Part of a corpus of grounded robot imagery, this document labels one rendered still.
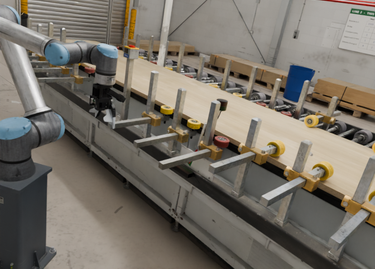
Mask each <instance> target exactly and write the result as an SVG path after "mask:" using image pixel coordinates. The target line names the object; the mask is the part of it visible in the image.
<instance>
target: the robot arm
mask: <svg viewBox="0 0 375 269"><path fill-rule="evenodd" d="M0 48H1V51H2V54H3V56H4V59H5V61H6V64H7V66H8V69H9V72H10V75H11V77H12V80H13V82H14V85H15V87H16V90H17V93H18V96H19V98H20V101H21V103H22V106H23V109H24V111H25V113H24V115H23V117H21V118H19V117H10V118H6V119H3V120H1V121H0V180H2V181H9V182H13V181H21V180H26V179H28V178H30V177H31V176H33V175H34V174H35V172H36V167H35V164H34V163H33V160H32V158H31V150H32V149H34V148H38V147H40V146H43V145H46V144H48V143H51V142H55V141H56V140H58V139H60V138H61V137H62V136H63V134H64V132H65V125H64V121H63V119H62V118H61V117H60V116H59V115H58V114H56V113H53V111H52V109H51V108H49V107H47V106H46V103H45V100H44V98H43V95H42V92H41V89H40V87H39V84H38V82H37V79H36V76H35V73H34V71H33V68H32V65H31V63H30V60H29V58H28V54H27V52H26V49H28V50H30V51H33V52H35V53H37V54H39V55H42V56H44V57H45V58H46V59H47V61H48V62H49V63H50V64H52V65H56V66H63V65H69V64H80V63H88V64H92V65H95V66H96V68H95V82H96V84H93V91H92V95H90V101H91V98H94V99H93V102H92V103H90V102H89V106H91V105H93V106H94V108H92V109H90V110H89V112H92V113H95V118H97V117H98V116H99V115H100V113H101V111H104V110H105V109H106V116H105V117H103V120H104V121H105V122H110V123H111V125H112V129H114V126H115V121H116V109H115V106H114V103H113V98H112V97H115V98H116V100H117V101H119V102H123V103H124V101H125V100H126V98H125V97H124V96H123V95H122V94H118V93H116V92H115V91H113V90H111V89H110V88H113V85H114V84H115V82H116V71H117V59H118V49H117V48H116V47H114V46H112V45H108V44H98V45H95V44H91V43H88V42H85V41H75V42H72V43H64V42H61V41H59V40H56V39H52V38H50V37H48V36H45V35H43V34H41V33H38V32H36V31H33V30H30V29H29V28H26V27H23V26H21V25H20V17H19V15H18V13H17V11H16V10H15V9H14V8H12V7H10V6H5V5H0Z"/></svg>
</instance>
